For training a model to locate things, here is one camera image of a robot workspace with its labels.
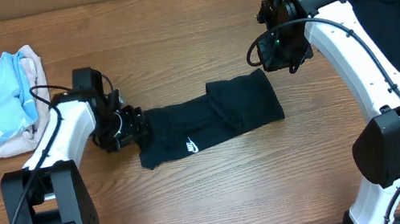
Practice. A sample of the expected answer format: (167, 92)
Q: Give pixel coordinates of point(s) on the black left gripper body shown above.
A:
(120, 128)

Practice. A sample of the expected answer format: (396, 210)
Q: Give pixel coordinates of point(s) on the black t-shirt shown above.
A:
(228, 109)

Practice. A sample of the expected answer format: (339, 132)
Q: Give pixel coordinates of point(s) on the pink folded garment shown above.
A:
(30, 137)

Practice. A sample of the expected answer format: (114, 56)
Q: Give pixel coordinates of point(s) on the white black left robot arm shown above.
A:
(49, 188)

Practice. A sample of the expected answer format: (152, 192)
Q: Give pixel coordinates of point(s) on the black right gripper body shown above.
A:
(287, 49)

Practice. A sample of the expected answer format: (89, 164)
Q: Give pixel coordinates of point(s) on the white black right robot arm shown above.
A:
(296, 28)

